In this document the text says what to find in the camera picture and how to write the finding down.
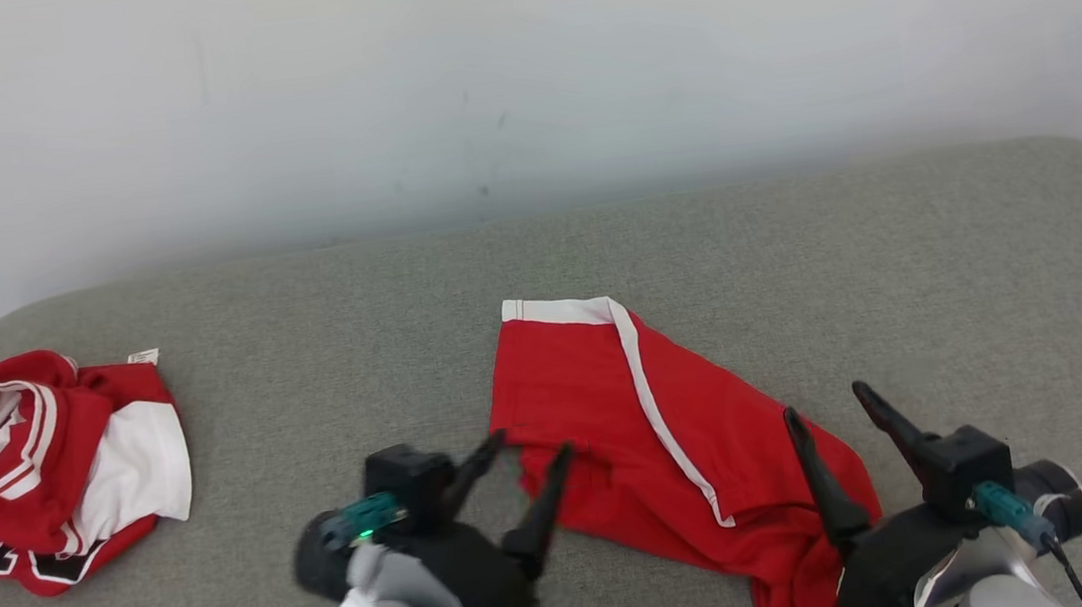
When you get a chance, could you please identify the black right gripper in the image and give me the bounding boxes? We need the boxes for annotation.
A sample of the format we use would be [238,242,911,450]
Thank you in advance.
[778,370,986,607]

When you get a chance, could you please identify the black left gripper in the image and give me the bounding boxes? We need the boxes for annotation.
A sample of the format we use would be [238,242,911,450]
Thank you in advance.
[385,421,592,607]

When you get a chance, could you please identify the red shorts white trim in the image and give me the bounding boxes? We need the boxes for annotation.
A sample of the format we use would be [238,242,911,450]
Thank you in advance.
[476,263,894,607]

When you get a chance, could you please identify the red white jersey shirt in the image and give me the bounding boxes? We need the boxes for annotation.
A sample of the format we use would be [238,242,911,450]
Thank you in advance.
[0,335,204,603]

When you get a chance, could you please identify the black cable with teal plug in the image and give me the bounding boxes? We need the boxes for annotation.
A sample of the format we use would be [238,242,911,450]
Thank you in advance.
[970,471,1082,607]
[315,488,428,607]

